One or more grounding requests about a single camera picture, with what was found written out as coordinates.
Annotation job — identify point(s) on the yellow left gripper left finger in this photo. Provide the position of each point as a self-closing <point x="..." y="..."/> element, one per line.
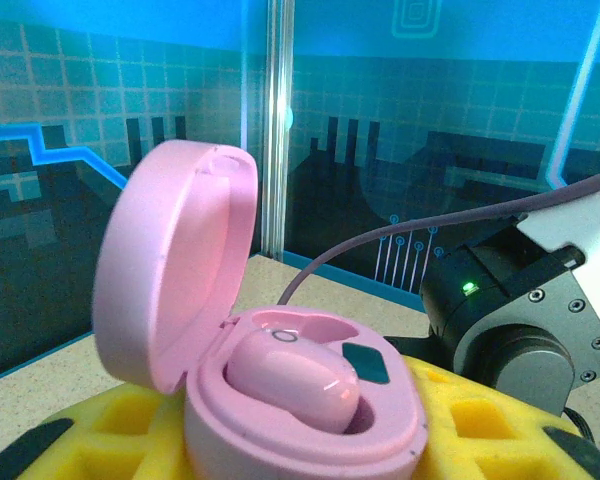
<point x="105" y="445"/>

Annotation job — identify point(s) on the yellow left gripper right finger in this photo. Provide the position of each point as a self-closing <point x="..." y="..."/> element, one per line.
<point x="505" y="445"/>

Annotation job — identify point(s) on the pink earbud charging case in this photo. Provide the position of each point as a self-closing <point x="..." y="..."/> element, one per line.
<point x="170" y="275"/>

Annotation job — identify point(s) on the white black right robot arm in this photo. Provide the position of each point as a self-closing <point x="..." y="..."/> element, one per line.
<point x="580" y="225"/>

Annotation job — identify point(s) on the aluminium frame post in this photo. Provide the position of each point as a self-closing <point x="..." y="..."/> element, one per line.
<point x="277" y="125"/>

